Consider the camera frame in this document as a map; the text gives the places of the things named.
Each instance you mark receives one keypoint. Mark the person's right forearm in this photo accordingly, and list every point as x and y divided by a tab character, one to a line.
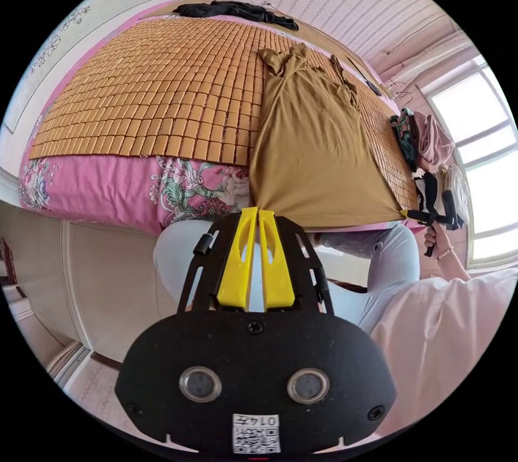
455	265

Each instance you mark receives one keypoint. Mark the white cupboard with flower print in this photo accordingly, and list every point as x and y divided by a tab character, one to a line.
81	37

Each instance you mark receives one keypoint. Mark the bed with woven mat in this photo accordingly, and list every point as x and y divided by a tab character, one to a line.
141	97

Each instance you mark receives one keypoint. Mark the person's body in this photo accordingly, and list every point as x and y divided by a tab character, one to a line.
437	332

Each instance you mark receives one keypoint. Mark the black garment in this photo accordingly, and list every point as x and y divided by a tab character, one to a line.
238	10

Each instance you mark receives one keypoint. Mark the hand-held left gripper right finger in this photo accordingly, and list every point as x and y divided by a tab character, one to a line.
277	271

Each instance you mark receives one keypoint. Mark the window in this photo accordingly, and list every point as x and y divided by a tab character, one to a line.
481	154

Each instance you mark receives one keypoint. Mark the brown long sleeve shirt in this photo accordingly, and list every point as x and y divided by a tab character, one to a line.
319	154

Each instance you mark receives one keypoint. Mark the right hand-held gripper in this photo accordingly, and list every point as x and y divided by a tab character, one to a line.
429	216

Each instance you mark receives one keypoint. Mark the pile of clothes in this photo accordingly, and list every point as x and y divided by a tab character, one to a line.
431	138

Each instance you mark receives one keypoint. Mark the person's right hand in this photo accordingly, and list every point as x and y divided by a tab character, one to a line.
440	241

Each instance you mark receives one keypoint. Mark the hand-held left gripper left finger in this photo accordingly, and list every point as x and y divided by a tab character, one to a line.
236	267

